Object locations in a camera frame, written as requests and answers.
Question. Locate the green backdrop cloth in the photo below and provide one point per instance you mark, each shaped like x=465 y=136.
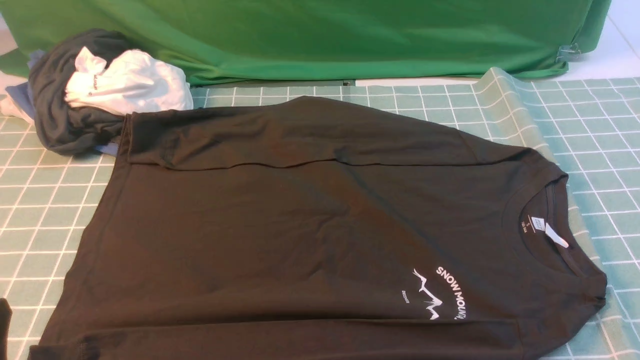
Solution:
x=224 y=41

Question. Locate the green grid tablecloth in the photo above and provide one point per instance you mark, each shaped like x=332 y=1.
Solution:
x=590 y=127

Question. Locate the dark gray crumpled garment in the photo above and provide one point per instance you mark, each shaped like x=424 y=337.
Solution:
x=60 y=110

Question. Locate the metal binder clip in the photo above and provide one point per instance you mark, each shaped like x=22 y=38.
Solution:
x=568 y=53

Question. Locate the blue crumpled garment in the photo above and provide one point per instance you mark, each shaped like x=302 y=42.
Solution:
x=20 y=95

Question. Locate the dark gray long-sleeve shirt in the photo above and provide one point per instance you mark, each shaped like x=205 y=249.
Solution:
x=317 y=229

